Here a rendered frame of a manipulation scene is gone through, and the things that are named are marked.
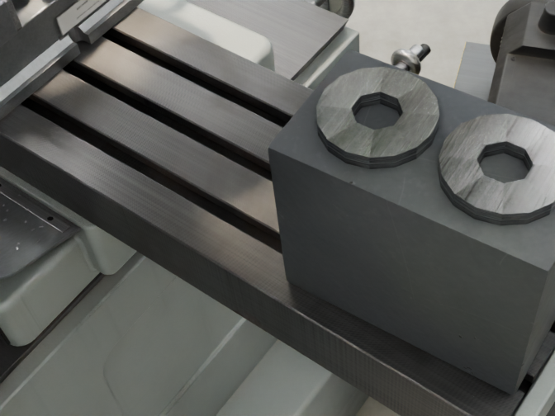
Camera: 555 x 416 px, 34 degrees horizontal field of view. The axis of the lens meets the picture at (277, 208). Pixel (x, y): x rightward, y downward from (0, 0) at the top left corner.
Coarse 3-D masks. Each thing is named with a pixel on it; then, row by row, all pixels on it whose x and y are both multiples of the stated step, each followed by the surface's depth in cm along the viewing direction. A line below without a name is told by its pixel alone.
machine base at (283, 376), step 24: (264, 360) 160; (288, 360) 159; (264, 384) 157; (288, 384) 157; (312, 384) 156; (336, 384) 159; (240, 408) 155; (264, 408) 154; (288, 408) 154; (312, 408) 156; (336, 408) 160; (360, 408) 172
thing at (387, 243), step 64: (384, 64) 71; (320, 128) 65; (384, 128) 65; (448, 128) 66; (512, 128) 64; (320, 192) 67; (384, 192) 63; (448, 192) 62; (512, 192) 61; (320, 256) 74; (384, 256) 68; (448, 256) 63; (512, 256) 59; (384, 320) 76; (448, 320) 70; (512, 320) 65; (512, 384) 71
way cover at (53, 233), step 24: (0, 192) 100; (24, 192) 100; (0, 216) 97; (24, 216) 97; (48, 216) 97; (0, 240) 94; (24, 240) 95; (48, 240) 95; (0, 264) 92; (24, 264) 92
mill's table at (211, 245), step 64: (128, 64) 100; (192, 64) 99; (256, 64) 99; (0, 128) 96; (64, 128) 98; (128, 128) 94; (192, 128) 95; (256, 128) 93; (64, 192) 96; (128, 192) 89; (192, 192) 92; (256, 192) 88; (192, 256) 86; (256, 256) 83; (256, 320) 87; (320, 320) 79; (384, 384) 79; (448, 384) 74
